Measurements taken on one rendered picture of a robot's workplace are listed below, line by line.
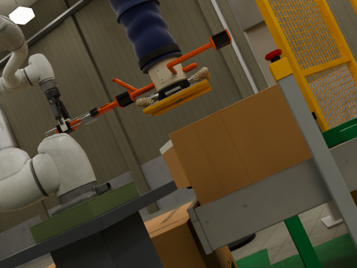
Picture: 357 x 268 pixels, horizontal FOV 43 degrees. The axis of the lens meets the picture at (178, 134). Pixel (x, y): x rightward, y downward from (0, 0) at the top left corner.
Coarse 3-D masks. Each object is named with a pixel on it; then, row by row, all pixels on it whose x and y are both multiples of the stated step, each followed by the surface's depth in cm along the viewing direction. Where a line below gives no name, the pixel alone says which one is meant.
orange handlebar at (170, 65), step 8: (200, 48) 200; (208, 48) 200; (184, 56) 201; (192, 56) 202; (168, 64) 202; (176, 64) 203; (192, 64) 225; (176, 72) 220; (144, 88) 228; (152, 88) 232; (136, 96) 233; (112, 104) 230; (104, 112) 233; (80, 120) 232
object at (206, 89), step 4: (204, 88) 231; (208, 88) 231; (196, 92) 232; (200, 92) 232; (204, 92) 237; (188, 96) 232; (192, 96) 233; (196, 96) 239; (184, 100) 235; (188, 100) 241; (172, 104) 233; (176, 104) 235; (180, 104) 242; (160, 108) 234; (164, 108) 234; (168, 108) 237; (152, 112) 235; (156, 112) 234; (160, 112) 238
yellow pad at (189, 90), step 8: (192, 88) 213; (200, 88) 219; (160, 96) 219; (168, 96) 216; (176, 96) 214; (184, 96) 221; (152, 104) 217; (160, 104) 215; (168, 104) 223; (144, 112) 216
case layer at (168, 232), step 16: (176, 208) 305; (144, 224) 295; (160, 224) 249; (176, 224) 216; (192, 224) 220; (160, 240) 210; (176, 240) 209; (192, 240) 208; (160, 256) 210; (176, 256) 209; (192, 256) 208; (208, 256) 222; (224, 256) 270
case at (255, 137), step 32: (256, 96) 205; (192, 128) 209; (224, 128) 207; (256, 128) 205; (288, 128) 203; (192, 160) 209; (224, 160) 207; (256, 160) 205; (288, 160) 203; (224, 192) 207
